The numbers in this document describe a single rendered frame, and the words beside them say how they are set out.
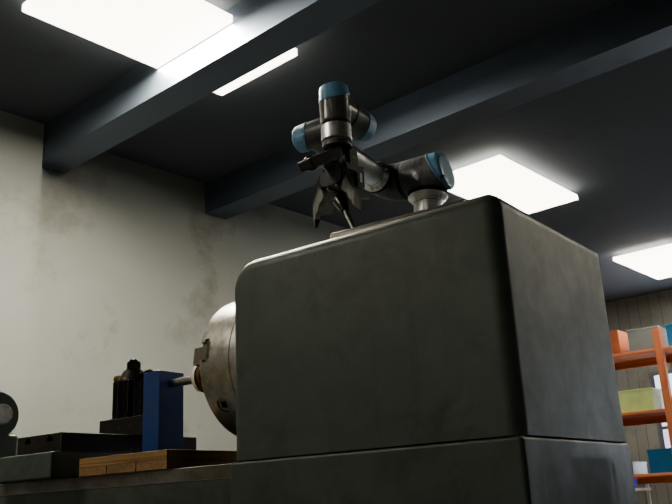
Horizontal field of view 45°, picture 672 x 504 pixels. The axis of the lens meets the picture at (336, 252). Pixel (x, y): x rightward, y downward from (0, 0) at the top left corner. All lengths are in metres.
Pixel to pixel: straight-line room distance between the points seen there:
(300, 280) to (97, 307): 3.92
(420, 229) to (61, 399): 3.98
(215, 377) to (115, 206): 3.97
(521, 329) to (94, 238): 4.39
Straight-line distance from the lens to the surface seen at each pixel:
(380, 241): 1.43
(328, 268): 1.49
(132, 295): 5.55
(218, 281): 6.03
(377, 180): 2.36
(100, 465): 1.96
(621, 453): 1.65
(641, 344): 9.08
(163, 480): 1.81
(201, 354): 1.81
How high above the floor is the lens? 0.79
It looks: 17 degrees up
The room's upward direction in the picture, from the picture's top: 3 degrees counter-clockwise
